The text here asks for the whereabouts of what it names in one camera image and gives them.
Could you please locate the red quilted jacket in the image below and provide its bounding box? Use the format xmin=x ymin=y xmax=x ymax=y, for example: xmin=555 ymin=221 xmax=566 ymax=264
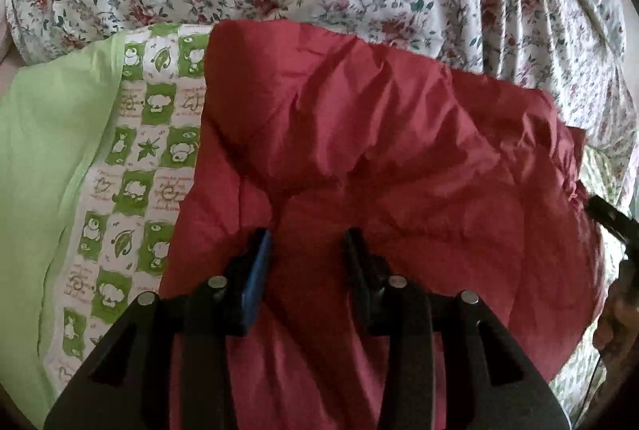
xmin=160 ymin=19 xmax=607 ymax=430

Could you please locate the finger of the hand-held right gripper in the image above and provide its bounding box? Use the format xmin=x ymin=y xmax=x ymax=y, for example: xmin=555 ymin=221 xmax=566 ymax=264
xmin=584 ymin=195 xmax=639 ymax=256

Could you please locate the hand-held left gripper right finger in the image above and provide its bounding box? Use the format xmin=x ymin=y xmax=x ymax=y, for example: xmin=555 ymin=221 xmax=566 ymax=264
xmin=343 ymin=227 xmax=574 ymax=430

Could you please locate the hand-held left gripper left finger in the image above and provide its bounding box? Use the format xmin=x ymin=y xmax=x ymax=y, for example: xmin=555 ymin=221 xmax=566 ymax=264
xmin=44 ymin=227 xmax=273 ymax=430

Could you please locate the pink blanket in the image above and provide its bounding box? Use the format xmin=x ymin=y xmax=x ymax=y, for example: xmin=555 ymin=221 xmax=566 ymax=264
xmin=0 ymin=30 xmax=23 ymax=78

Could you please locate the green checkered bed sheet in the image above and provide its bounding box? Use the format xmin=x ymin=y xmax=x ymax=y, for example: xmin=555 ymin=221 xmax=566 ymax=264
xmin=0 ymin=23 xmax=210 ymax=430

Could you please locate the person's right hand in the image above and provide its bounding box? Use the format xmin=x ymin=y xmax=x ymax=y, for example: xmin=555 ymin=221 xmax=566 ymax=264
xmin=591 ymin=280 xmax=639 ymax=361

